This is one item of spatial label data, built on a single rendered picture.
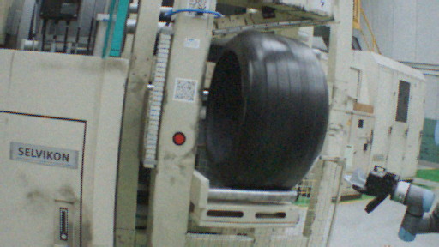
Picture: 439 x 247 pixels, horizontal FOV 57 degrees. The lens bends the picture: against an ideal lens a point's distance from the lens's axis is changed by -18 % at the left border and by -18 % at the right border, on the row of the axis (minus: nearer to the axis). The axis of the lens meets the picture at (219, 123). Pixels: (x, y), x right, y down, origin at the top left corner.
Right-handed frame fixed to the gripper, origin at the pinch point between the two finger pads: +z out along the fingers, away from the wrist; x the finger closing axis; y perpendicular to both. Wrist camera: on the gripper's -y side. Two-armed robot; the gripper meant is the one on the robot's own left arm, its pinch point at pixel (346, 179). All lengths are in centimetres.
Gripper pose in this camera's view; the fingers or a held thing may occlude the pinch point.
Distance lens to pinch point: 161.9
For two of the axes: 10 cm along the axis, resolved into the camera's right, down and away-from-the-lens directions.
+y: 0.4, -9.1, -4.1
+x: -5.8, 3.1, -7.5
